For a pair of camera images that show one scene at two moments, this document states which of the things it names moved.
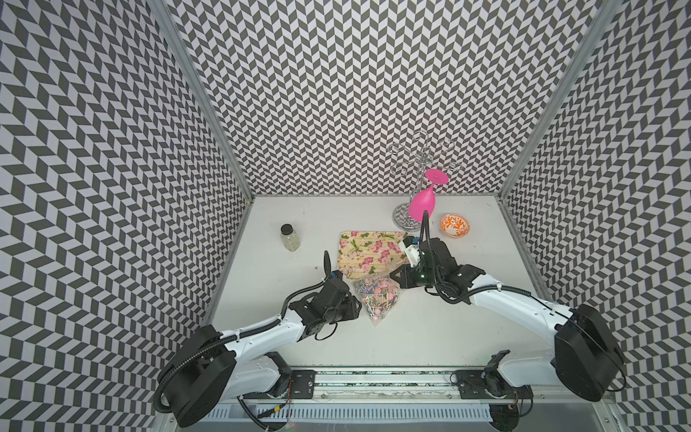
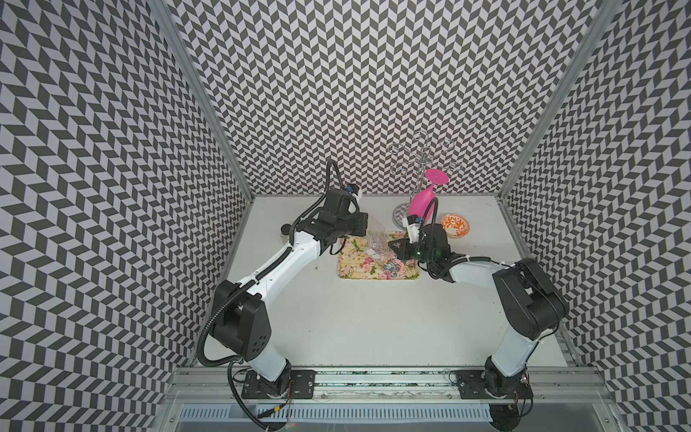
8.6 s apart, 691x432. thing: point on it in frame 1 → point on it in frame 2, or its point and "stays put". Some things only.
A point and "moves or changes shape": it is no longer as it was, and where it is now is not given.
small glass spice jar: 291,239 stays put
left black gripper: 351,307 → 361,219
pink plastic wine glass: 426,199 stays put
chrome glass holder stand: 423,150 stays put
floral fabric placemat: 367,255 stays put
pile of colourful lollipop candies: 378,295 moves or changes shape
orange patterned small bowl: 453,226 stays put
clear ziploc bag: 377,293 → 377,243
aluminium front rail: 420,386 stays put
